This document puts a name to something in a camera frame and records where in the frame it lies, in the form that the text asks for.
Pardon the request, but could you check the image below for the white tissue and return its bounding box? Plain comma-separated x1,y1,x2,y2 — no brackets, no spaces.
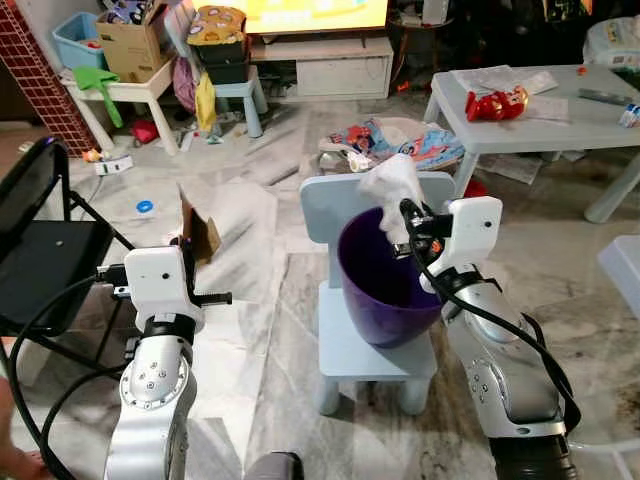
357,153,426,246

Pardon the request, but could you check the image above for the brown cardboard piece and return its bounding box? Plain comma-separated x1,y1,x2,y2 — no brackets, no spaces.
178,185,223,266

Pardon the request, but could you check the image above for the purple plastic bin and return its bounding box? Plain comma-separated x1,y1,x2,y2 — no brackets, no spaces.
337,207,446,348

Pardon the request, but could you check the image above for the colourful cartoon mat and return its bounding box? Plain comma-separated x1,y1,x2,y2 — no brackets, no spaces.
318,115,466,173

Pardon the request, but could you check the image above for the newspaper sheet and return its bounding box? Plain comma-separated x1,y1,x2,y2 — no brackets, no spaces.
478,150,546,184

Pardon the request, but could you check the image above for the light blue small chair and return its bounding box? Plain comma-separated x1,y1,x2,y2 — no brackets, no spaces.
300,172,456,418

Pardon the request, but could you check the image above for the white power strip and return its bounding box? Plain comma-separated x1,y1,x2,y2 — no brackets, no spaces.
95,153,135,177

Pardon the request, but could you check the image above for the red toy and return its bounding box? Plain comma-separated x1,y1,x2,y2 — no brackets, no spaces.
465,86,529,124

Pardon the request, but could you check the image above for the black folding chair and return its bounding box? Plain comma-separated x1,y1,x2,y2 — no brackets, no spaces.
0,137,136,371

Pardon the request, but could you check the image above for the small red floor item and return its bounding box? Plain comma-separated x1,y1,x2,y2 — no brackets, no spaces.
130,118,159,144

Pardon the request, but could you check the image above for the pale blue table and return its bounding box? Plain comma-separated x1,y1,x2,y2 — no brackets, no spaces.
598,235,640,321

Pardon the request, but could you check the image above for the white television cabinet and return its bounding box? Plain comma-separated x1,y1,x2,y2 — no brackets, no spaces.
250,35,396,101

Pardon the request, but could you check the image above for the white paper sheet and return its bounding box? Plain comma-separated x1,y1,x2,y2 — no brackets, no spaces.
450,65,559,101

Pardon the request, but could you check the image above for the yellow hanging cloth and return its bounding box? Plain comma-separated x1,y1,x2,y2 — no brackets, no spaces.
195,70,217,131

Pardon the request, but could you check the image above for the purple pink bag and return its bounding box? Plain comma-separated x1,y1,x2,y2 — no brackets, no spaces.
172,57,198,113

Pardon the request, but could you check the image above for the light blue stool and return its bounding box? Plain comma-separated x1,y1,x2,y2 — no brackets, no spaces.
205,78,269,139

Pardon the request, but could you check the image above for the small white table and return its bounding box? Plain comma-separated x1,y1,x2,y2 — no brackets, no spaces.
65,60,181,156

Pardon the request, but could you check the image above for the light grey low table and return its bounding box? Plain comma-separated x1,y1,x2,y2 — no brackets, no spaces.
424,65,640,224

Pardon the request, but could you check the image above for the black box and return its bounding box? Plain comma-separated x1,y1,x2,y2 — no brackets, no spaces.
200,40,251,86

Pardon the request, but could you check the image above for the green toy shovel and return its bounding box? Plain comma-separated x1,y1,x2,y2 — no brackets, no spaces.
73,65,124,129

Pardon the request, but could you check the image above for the grey robot leg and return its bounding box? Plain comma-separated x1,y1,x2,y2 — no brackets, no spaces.
243,452,304,480

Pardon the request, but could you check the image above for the television screen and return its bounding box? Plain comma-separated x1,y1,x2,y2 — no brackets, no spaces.
243,0,391,36

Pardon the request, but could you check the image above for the brown cardboard box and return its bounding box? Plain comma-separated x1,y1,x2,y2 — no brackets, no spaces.
96,0,171,84

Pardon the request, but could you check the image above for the grey remote control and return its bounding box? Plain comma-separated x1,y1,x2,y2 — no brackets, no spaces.
578,88,639,107

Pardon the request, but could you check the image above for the red grid panel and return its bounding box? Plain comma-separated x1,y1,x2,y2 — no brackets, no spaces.
0,0,96,156

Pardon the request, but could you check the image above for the yellow patterned cushion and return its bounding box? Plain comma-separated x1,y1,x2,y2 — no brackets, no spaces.
188,5,247,46

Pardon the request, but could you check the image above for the light blue plastic basket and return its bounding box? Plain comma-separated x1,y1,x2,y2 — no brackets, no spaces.
52,12,109,71

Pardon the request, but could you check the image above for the white green plastic bag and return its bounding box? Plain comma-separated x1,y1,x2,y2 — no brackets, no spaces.
583,15,640,73

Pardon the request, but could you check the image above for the person bare foot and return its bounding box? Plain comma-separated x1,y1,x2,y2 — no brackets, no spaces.
0,380,46,480

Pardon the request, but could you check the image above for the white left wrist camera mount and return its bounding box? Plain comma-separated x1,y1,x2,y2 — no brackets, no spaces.
124,245,206,336

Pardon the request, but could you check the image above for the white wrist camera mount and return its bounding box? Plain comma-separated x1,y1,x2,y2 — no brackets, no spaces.
124,245,206,336
425,196,503,296

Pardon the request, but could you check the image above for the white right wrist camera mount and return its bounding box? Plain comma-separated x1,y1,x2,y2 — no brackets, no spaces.
425,196,503,296

